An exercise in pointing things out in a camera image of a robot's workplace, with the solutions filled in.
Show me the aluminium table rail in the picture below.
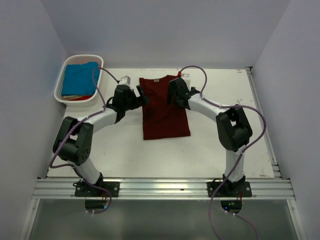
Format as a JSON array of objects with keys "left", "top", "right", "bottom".
[
  {"left": 32, "top": 177, "right": 296, "bottom": 200},
  {"left": 246, "top": 66, "right": 283, "bottom": 180}
]

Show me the white plastic laundry basket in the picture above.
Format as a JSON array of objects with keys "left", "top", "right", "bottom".
[{"left": 54, "top": 54, "right": 104, "bottom": 107}]

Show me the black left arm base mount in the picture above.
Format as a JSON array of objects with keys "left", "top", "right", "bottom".
[{"left": 72, "top": 176, "right": 120, "bottom": 198}]

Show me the aluminium table front rail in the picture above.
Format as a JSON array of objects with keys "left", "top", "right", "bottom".
[{"left": 32, "top": 177, "right": 296, "bottom": 200}]

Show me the aluminium table right rail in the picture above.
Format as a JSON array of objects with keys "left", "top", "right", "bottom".
[{"left": 246, "top": 66, "right": 283, "bottom": 180}]

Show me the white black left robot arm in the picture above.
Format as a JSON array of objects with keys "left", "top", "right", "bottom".
[{"left": 49, "top": 84, "right": 149, "bottom": 197}]

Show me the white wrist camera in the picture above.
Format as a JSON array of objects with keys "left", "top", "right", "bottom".
[
  {"left": 177, "top": 72, "right": 191, "bottom": 88},
  {"left": 118, "top": 75, "right": 131, "bottom": 86}
]

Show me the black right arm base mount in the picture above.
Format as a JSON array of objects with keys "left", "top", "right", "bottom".
[{"left": 206, "top": 176, "right": 253, "bottom": 198}]

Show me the beige folded t shirt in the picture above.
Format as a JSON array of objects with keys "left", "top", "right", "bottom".
[{"left": 61, "top": 95, "right": 82, "bottom": 101}]

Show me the red folded t shirt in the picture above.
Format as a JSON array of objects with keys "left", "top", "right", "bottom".
[{"left": 74, "top": 95, "right": 92, "bottom": 101}]

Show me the dark red t shirt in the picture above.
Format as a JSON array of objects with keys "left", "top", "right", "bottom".
[{"left": 139, "top": 75, "right": 191, "bottom": 141}]

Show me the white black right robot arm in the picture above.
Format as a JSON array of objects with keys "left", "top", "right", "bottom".
[{"left": 167, "top": 77, "right": 253, "bottom": 197}]

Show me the blue folded t shirt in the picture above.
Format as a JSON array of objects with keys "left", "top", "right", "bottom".
[{"left": 61, "top": 61, "right": 100, "bottom": 96}]

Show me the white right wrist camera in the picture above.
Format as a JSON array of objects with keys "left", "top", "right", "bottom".
[{"left": 177, "top": 72, "right": 191, "bottom": 88}]

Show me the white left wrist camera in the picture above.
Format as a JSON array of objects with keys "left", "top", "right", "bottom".
[{"left": 118, "top": 75, "right": 131, "bottom": 86}]

